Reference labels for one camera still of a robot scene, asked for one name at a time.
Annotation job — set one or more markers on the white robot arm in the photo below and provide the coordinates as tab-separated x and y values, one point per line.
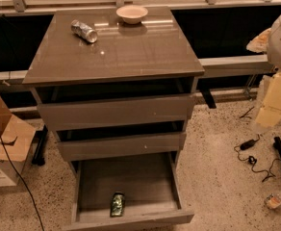
274	45

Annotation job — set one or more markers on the top grey drawer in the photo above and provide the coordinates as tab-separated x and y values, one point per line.
116	112

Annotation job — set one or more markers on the black stand leg left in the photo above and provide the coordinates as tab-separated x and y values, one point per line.
39	142

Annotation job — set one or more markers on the grey drawer cabinet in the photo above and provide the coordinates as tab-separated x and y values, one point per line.
149	59

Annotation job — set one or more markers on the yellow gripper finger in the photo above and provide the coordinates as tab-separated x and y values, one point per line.
260	43

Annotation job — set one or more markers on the beige bowl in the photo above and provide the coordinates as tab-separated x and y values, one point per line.
132	14

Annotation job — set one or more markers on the bottom grey open drawer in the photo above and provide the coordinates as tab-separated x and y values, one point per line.
149	183

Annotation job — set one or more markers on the middle grey drawer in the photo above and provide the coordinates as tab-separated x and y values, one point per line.
125	146

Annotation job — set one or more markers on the plastic bottle on floor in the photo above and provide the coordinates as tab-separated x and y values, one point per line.
273	200

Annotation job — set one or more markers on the silver crushed can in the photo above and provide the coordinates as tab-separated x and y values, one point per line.
84	31

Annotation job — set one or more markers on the green soda can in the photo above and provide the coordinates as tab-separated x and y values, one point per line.
117	205

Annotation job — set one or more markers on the cardboard box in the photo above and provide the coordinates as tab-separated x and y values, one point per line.
16	136

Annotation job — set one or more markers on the black power adapter with cable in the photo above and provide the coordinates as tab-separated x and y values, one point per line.
252	160

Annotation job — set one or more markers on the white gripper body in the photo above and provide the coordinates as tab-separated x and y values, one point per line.
269	113

